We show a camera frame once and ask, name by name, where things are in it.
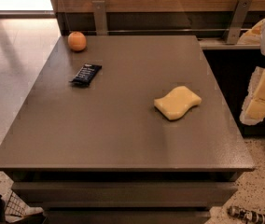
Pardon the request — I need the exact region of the yellow wavy sponge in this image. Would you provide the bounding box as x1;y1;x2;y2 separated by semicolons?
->
154;86;202;120

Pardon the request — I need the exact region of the grey table with drawers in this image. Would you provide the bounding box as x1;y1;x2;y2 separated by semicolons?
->
0;35;255;224

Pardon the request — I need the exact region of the black and white cylinder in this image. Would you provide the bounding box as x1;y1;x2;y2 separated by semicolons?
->
228;206;265;224

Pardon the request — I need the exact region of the dark blue snack bar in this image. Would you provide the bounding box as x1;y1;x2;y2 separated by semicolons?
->
71;63;102;86

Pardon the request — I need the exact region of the orange fruit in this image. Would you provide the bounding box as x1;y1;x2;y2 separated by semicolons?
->
68;32;87;51

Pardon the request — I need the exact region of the dark bag with mesh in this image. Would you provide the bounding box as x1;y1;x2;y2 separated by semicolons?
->
0;194;47;224

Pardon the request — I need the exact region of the right metal wall bracket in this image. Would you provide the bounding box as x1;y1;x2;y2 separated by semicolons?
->
224;0;253;45

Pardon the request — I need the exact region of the metal wall bracket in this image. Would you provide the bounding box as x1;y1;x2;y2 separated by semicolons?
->
92;0;108;35
224;0;253;45

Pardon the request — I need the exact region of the left metal wall bracket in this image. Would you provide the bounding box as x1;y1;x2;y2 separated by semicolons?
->
92;0;108;35

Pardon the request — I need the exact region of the horizontal metal rail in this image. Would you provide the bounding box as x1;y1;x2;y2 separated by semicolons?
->
85;27;252;35

